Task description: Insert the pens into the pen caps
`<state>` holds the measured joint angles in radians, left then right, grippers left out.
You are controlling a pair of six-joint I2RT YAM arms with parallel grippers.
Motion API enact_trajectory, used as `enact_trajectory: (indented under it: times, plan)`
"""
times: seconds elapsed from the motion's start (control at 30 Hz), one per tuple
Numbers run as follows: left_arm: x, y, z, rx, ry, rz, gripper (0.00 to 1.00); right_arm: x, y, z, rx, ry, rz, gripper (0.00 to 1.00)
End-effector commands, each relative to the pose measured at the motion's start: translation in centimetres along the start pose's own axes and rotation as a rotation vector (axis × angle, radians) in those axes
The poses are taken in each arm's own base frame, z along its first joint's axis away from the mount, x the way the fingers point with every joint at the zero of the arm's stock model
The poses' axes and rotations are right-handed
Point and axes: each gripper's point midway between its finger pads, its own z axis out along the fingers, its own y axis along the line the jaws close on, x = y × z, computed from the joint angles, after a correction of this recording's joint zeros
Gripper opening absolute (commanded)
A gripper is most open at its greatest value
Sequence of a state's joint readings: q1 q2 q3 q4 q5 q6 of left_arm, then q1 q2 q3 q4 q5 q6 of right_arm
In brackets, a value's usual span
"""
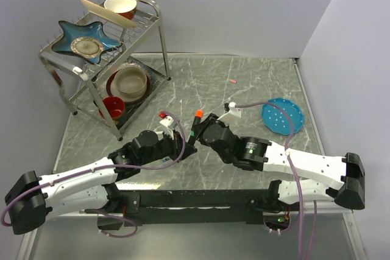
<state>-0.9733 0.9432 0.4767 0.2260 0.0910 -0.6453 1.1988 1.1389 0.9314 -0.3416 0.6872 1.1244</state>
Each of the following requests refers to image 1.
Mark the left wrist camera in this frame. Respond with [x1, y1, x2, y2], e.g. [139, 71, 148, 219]
[158, 111, 177, 138]

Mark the beige oval plate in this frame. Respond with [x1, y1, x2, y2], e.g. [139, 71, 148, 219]
[80, 0, 138, 29]

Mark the dark red plate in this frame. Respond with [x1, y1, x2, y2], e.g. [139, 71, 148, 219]
[105, 70, 151, 102]

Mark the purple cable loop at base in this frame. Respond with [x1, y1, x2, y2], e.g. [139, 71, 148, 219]
[97, 213, 143, 239]

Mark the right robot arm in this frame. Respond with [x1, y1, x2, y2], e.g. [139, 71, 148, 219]
[193, 114, 365, 210]

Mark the small round patterned saucer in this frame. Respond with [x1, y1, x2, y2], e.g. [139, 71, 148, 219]
[70, 37, 104, 58]

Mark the blue star-shaped dish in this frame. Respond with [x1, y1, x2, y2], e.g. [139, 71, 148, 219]
[51, 20, 122, 64]

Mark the steel dish rack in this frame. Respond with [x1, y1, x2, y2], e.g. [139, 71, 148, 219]
[39, 0, 171, 141]

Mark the white and red bowl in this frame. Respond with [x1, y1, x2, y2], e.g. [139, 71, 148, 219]
[104, 0, 137, 20]

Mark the black base frame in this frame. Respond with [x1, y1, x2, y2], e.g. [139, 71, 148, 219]
[101, 189, 299, 225]

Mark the black orange-tipped highlighter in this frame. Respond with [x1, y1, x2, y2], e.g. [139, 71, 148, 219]
[191, 114, 202, 131]

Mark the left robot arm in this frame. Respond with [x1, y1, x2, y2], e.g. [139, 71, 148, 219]
[1, 130, 197, 235]

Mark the grey ceramic bowl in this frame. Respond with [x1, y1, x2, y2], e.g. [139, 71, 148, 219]
[110, 66, 148, 103]

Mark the black green-tipped highlighter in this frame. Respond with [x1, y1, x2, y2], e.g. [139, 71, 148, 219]
[187, 130, 196, 146]

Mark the blue polka-dot plate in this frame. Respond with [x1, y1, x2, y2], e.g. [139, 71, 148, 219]
[261, 97, 305, 136]

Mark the orange highlighter cap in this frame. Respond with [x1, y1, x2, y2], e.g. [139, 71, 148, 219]
[196, 110, 203, 118]

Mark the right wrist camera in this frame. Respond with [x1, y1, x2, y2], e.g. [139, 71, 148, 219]
[218, 102, 242, 126]

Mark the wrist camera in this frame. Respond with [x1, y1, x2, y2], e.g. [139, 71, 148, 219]
[218, 102, 242, 126]
[158, 111, 177, 138]

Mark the red cup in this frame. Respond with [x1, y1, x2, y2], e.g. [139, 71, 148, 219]
[102, 96, 126, 119]

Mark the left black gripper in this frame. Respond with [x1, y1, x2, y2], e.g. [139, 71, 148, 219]
[140, 127, 197, 165]

